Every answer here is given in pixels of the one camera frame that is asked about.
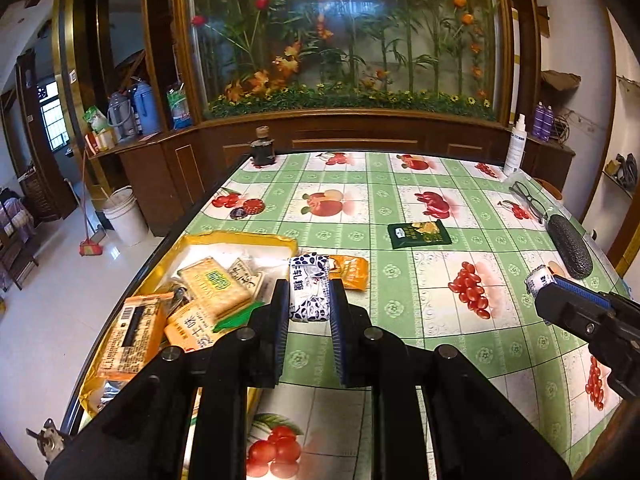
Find orange cracker pack with barcode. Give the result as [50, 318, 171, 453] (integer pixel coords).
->
[96, 292, 174, 382]

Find white spray bottle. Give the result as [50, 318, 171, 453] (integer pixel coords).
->
[503, 114, 527, 176]

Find grey thermos jug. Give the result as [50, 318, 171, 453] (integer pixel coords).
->
[106, 92, 137, 141]

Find black eyeglasses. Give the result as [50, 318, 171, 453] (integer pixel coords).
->
[509, 181, 549, 224]

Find green plaid fruit tablecloth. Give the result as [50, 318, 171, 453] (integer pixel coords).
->
[188, 152, 620, 479]

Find blue thermos jug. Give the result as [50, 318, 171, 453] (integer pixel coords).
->
[134, 80, 162, 136]

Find yellow-rimmed white foam tray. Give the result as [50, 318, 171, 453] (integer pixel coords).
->
[78, 231, 298, 418]

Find silver foil packet front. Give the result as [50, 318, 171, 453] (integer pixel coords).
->
[98, 380, 127, 411]

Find clear bag with calligraphy label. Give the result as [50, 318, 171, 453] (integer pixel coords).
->
[228, 258, 264, 300]

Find blue white milk candy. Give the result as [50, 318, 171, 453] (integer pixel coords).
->
[288, 252, 330, 323]

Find purple bottles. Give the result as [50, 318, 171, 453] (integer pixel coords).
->
[532, 102, 554, 142]

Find dark green snack packet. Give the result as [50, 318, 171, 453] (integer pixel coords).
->
[387, 220, 452, 249]

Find flower display glass case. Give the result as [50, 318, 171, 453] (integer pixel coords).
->
[178, 0, 512, 122]

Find Weidan soda cracker pack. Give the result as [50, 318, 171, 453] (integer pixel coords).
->
[177, 257, 255, 324]

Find black glasses case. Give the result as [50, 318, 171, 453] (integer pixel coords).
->
[546, 214, 593, 280]

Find red broom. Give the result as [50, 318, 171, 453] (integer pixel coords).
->
[70, 148, 104, 257]

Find wooden chair with cloth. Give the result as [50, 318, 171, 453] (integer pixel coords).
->
[0, 188, 39, 292]

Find white plastic bucket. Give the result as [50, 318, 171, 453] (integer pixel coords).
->
[102, 185, 149, 246]

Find small orange chip bag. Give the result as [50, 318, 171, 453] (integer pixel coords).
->
[329, 255, 369, 292]

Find dark ink bottle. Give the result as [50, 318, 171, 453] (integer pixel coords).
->
[250, 126, 276, 167]

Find large yellow biscuit pack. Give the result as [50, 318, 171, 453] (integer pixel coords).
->
[164, 301, 226, 352]

